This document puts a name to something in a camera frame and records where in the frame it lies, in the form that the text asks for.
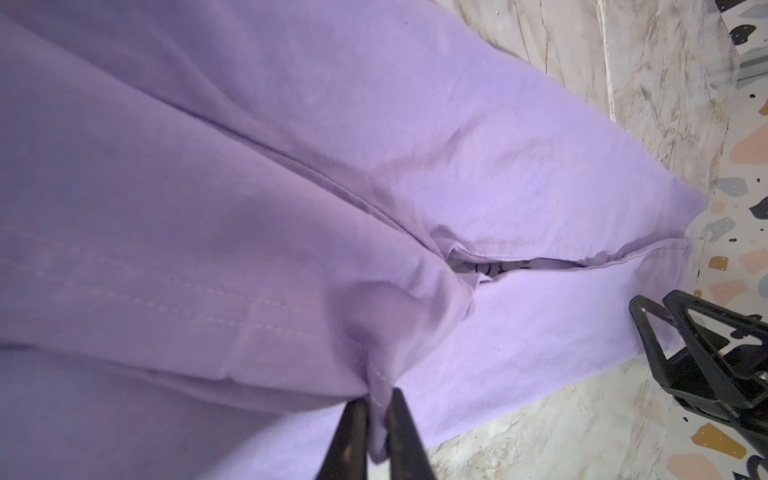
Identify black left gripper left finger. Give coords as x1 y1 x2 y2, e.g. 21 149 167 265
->
315 398 369 480

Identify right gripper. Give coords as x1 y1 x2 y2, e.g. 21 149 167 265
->
629 290 767 456

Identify purple SHINE t-shirt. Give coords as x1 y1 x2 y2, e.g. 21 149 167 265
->
1 1 706 479

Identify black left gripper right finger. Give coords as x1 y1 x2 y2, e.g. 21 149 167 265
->
385 388 437 480

